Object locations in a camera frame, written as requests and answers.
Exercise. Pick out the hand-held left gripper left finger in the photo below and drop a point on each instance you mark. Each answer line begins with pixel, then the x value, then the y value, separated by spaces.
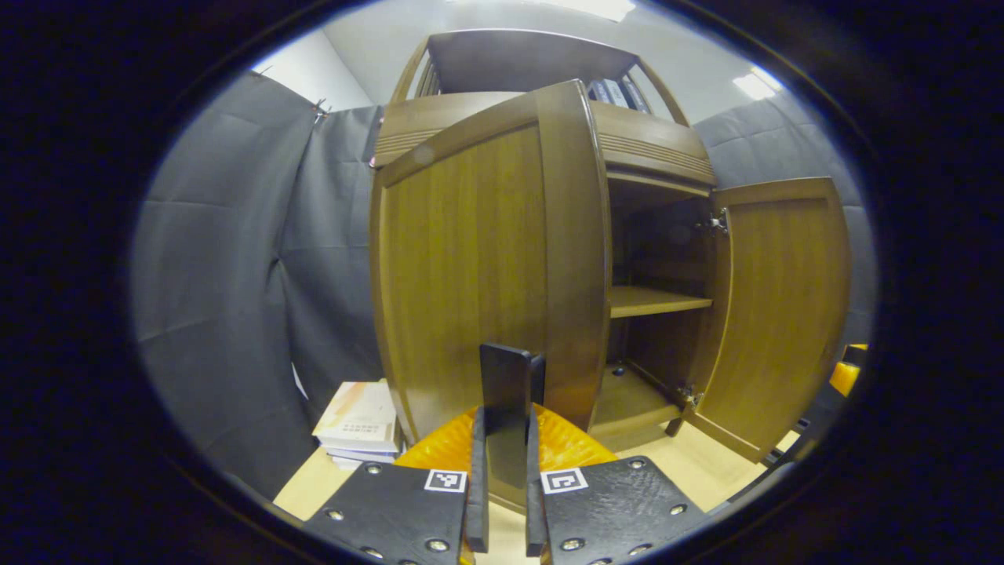
pixel 400 514

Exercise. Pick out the dark upright book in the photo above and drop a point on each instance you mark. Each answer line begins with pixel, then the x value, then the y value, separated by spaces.
pixel 635 94

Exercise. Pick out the wooden shoe cabinet door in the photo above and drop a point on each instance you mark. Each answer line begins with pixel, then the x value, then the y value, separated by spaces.
pixel 463 275
pixel 784 314

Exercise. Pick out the wooden double-door shoe cabinet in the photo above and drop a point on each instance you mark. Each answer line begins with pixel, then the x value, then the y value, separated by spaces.
pixel 651 302

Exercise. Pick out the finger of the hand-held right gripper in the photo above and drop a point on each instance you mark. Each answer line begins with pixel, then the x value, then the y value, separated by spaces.
pixel 845 375

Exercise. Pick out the large ceiling light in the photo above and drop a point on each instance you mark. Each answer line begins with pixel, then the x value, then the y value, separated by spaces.
pixel 588 8

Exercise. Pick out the grey upright book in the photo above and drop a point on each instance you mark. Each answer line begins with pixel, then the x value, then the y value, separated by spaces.
pixel 600 92
pixel 616 92

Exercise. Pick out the white flat book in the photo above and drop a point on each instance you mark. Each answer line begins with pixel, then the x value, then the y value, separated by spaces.
pixel 365 454

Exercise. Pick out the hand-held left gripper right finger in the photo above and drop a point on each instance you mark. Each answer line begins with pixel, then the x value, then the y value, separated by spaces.
pixel 612 510

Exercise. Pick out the small ceiling light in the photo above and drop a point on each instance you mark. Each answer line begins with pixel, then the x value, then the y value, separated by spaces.
pixel 757 82

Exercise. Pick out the beige cover book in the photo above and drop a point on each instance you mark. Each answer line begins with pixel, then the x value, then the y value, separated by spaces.
pixel 357 416

